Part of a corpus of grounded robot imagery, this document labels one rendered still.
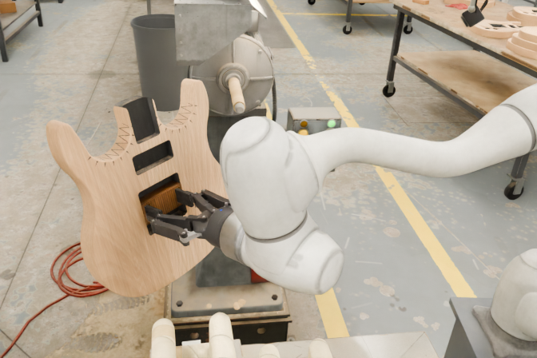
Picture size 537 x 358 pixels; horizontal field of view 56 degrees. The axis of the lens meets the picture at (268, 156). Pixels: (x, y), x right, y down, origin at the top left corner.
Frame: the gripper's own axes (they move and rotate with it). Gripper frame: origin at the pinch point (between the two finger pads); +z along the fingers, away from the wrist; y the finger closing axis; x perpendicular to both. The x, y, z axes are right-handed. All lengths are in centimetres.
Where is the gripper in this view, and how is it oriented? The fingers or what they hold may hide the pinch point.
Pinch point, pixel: (165, 204)
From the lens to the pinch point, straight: 105.0
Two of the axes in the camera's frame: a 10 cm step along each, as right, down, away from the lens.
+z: -7.4, -1.9, 6.4
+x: -1.4, -9.0, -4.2
